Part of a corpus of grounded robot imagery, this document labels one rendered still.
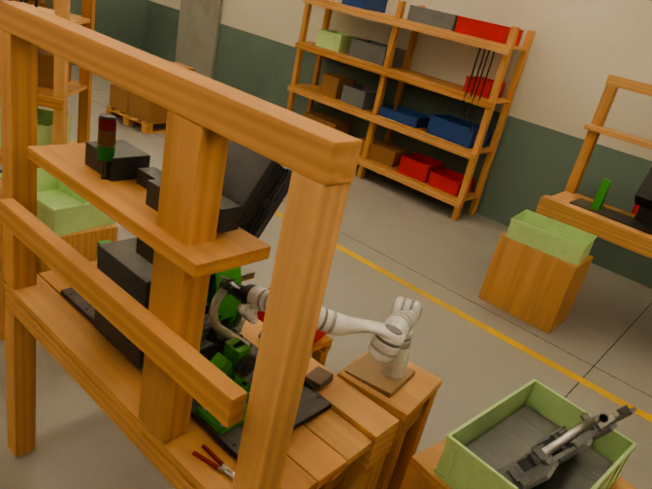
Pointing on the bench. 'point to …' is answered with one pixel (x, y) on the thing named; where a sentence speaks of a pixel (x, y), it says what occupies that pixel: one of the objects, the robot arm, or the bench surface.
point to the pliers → (213, 462)
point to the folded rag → (318, 378)
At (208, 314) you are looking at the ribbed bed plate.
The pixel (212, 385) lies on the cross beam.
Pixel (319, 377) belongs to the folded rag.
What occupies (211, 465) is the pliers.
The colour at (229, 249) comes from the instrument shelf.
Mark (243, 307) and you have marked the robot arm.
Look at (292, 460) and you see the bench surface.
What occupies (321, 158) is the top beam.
